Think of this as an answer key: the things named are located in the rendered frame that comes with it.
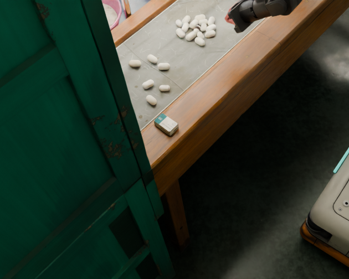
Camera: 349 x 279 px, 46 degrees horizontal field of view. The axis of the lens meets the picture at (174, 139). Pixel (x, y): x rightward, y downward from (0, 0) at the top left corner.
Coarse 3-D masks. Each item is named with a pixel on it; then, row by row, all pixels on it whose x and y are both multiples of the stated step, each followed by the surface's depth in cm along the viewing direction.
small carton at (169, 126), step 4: (160, 116) 111; (164, 116) 111; (156, 120) 111; (160, 120) 111; (164, 120) 111; (168, 120) 110; (172, 120) 110; (156, 124) 111; (160, 124) 110; (164, 124) 110; (168, 124) 110; (172, 124) 110; (176, 124) 110; (160, 128) 111; (164, 128) 109; (168, 128) 109; (172, 128) 109; (176, 128) 110; (168, 132) 109; (172, 132) 110
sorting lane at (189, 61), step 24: (192, 0) 144; (216, 0) 142; (168, 24) 138; (216, 24) 136; (120, 48) 134; (144, 48) 133; (168, 48) 132; (192, 48) 131; (216, 48) 130; (144, 72) 127; (168, 72) 126; (192, 72) 125; (144, 96) 122; (168, 96) 121; (144, 120) 117
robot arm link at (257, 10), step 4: (256, 0) 104; (260, 0) 102; (264, 0) 101; (256, 4) 104; (260, 4) 102; (264, 4) 101; (256, 8) 104; (260, 8) 103; (264, 8) 102; (256, 12) 105; (260, 12) 104; (264, 12) 103; (268, 12) 102; (256, 16) 106; (260, 16) 105; (264, 16) 105; (268, 16) 104
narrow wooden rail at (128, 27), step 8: (152, 0) 142; (160, 0) 142; (168, 0) 141; (176, 0) 144; (144, 8) 140; (152, 8) 140; (160, 8) 140; (136, 16) 138; (144, 16) 138; (152, 16) 139; (120, 24) 137; (128, 24) 136; (136, 24) 136; (144, 24) 138; (112, 32) 135; (120, 32) 135; (128, 32) 135; (120, 40) 134
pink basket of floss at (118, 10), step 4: (104, 0) 149; (108, 0) 148; (112, 0) 146; (116, 0) 144; (108, 4) 149; (112, 4) 147; (116, 4) 145; (120, 4) 142; (116, 8) 146; (120, 8) 140; (116, 12) 146; (120, 12) 139; (120, 16) 139; (116, 20) 137; (112, 24) 136; (116, 24) 139; (112, 28) 138
